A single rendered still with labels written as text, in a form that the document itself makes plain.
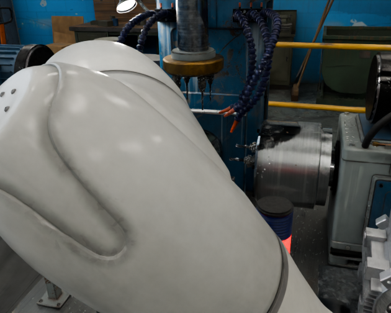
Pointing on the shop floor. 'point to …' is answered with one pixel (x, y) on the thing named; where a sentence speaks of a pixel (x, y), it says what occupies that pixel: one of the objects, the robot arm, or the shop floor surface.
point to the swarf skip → (351, 62)
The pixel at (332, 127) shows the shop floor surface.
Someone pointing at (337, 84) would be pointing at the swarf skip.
